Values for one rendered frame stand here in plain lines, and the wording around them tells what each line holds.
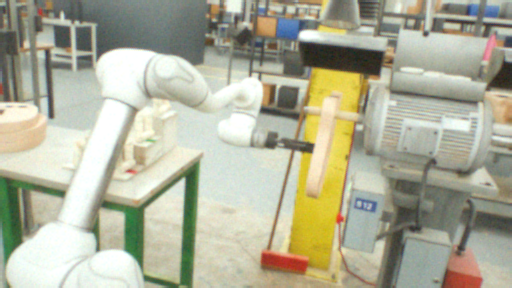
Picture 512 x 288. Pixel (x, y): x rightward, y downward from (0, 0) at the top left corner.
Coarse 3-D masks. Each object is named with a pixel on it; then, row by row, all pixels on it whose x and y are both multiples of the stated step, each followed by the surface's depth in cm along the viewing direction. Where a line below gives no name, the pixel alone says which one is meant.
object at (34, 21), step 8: (32, 0) 366; (32, 8) 367; (32, 16) 368; (40, 16) 374; (32, 24) 370; (40, 24) 375; (32, 32) 372; (32, 40) 374; (32, 48) 376; (32, 56) 378; (32, 64) 381; (32, 72) 383; (32, 80) 385; (40, 112) 397
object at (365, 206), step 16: (368, 176) 135; (384, 176) 136; (352, 192) 125; (368, 192) 123; (384, 192) 124; (352, 208) 126; (368, 208) 125; (352, 224) 128; (368, 224) 126; (400, 224) 141; (352, 240) 129; (368, 240) 128
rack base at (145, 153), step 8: (128, 136) 179; (152, 136) 182; (160, 136) 183; (136, 144) 171; (144, 144) 172; (152, 144) 175; (160, 144) 183; (136, 152) 171; (144, 152) 170; (152, 152) 176; (160, 152) 184; (136, 160) 172; (144, 160) 171; (152, 160) 177
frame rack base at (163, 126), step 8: (152, 112) 189; (168, 112) 192; (176, 112) 194; (152, 120) 183; (160, 120) 182; (168, 120) 187; (176, 120) 196; (152, 128) 184; (160, 128) 183; (168, 128) 188; (176, 128) 197; (168, 136) 190; (168, 144) 191
